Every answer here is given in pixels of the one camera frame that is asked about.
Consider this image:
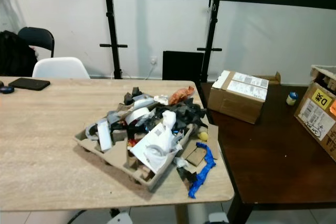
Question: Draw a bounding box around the black chair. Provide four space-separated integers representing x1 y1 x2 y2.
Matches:
17 27 55 59

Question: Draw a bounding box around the black bag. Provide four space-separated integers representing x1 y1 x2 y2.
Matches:
0 30 37 78

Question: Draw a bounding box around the light wooden table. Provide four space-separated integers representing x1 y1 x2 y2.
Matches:
0 76 235 224

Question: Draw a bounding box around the white paper strip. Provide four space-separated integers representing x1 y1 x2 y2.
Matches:
97 119 113 152

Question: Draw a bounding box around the small labelled cardboard box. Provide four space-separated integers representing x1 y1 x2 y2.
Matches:
207 70 281 125

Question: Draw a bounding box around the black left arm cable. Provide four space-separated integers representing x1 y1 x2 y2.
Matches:
68 209 88 224

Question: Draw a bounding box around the white plastic chair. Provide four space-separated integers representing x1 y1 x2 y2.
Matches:
31 57 91 80

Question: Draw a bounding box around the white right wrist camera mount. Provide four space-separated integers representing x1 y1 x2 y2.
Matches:
207 212 230 224

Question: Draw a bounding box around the dark brown wooden table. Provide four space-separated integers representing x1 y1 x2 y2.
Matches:
198 81 336 224

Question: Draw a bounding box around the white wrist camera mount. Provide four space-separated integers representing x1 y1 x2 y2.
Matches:
110 211 133 224
207 212 230 224

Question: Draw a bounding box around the small brown cardboard piece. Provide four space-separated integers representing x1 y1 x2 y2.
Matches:
185 147 208 167

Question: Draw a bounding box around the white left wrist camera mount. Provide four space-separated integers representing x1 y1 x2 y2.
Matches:
110 211 133 224

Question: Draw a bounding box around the small black plastic scrap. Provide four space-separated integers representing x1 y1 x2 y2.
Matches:
123 87 142 105

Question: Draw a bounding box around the crumpled black plastic film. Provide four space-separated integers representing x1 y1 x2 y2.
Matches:
154 100 207 132

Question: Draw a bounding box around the white tape roll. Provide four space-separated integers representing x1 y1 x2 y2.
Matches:
126 107 153 126

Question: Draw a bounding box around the small jar with blue lid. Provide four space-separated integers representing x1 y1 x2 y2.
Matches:
286 92 299 106

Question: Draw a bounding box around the crumpled orange wrapper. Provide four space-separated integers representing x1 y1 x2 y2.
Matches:
168 86 196 105

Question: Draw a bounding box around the black stand pole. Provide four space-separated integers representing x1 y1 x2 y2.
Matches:
100 0 129 80
197 0 225 83

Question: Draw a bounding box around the white labelled plastic bag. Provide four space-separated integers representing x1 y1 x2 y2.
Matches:
129 111 185 174

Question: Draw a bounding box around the black smartphone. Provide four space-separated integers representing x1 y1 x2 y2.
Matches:
8 78 51 91

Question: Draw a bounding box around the large open cardboard box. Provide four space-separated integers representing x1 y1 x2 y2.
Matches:
293 66 336 163

